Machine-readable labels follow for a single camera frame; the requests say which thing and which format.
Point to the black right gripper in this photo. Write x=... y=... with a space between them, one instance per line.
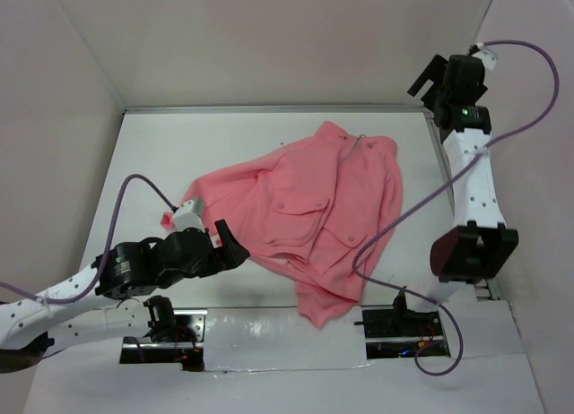
x=436 y=72

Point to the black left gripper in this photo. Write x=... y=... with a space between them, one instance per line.
x=225 y=256

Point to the pink zip jacket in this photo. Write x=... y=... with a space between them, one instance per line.
x=315 y=211

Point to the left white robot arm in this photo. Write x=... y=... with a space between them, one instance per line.
x=116 y=296

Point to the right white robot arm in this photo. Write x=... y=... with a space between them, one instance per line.
x=479 y=241

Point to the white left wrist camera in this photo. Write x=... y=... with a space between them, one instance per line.
x=189 y=215

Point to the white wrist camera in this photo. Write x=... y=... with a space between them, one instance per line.
x=189 y=215
x=480 y=51

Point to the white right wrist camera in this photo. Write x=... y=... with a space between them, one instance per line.
x=480 y=51

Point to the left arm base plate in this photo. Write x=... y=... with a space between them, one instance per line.
x=182 y=344

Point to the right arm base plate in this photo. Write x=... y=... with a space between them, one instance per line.
x=392 y=334

